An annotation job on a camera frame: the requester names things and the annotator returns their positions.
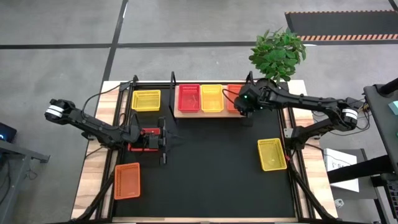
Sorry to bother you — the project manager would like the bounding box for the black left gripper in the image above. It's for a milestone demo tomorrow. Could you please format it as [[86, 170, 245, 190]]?
[[159, 116, 185, 166]]

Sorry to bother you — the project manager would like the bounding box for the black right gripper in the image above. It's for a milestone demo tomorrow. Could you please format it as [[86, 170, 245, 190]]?
[[234, 84, 261, 119]]

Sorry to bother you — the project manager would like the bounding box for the yellow plastic basket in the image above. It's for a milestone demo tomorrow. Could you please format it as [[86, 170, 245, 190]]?
[[257, 138, 288, 172], [200, 84, 224, 113], [131, 89, 162, 113]]

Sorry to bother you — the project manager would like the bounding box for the black plant pot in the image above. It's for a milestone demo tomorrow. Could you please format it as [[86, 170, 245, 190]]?
[[255, 77, 277, 90]]

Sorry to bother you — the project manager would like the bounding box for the black table mat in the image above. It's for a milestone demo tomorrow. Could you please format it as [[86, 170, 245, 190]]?
[[113, 83, 296, 218]]

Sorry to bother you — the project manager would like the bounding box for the green leafy plant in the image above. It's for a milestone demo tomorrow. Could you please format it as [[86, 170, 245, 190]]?
[[248, 27, 307, 84]]

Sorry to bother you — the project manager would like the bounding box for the white cardboard box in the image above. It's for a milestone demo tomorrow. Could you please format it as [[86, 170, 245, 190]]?
[[323, 148, 360, 193]]

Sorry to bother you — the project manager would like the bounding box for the black power adapter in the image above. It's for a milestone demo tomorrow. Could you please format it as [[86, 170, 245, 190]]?
[[345, 96, 361, 108]]

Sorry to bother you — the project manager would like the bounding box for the black hazard-striped floor ramp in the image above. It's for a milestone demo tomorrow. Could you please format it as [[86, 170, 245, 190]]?
[[285, 10, 398, 42]]

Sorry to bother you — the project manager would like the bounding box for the black desk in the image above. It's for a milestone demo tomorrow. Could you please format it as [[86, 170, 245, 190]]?
[[326, 77, 398, 224]]

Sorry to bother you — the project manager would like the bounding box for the grey cart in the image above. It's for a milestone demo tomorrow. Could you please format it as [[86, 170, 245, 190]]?
[[0, 139, 50, 224]]

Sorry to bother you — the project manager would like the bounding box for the black device with blue light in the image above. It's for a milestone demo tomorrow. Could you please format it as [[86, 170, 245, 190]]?
[[0, 122, 18, 144]]

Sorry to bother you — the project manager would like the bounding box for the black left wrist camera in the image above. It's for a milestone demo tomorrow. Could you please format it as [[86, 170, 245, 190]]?
[[145, 132, 160, 149]]

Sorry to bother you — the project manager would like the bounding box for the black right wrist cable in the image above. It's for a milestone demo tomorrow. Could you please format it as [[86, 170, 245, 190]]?
[[221, 88, 239, 106]]

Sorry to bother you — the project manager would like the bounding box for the wooden shelf with black frame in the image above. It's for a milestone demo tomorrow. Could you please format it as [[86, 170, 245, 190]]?
[[169, 70, 259, 121]]

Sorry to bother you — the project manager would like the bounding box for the black aluminium rig frame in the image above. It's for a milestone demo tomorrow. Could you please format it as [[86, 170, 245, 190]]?
[[70, 74, 340, 224]]

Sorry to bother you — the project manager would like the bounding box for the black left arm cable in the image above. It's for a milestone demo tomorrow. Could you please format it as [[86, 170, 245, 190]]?
[[81, 80, 134, 113]]

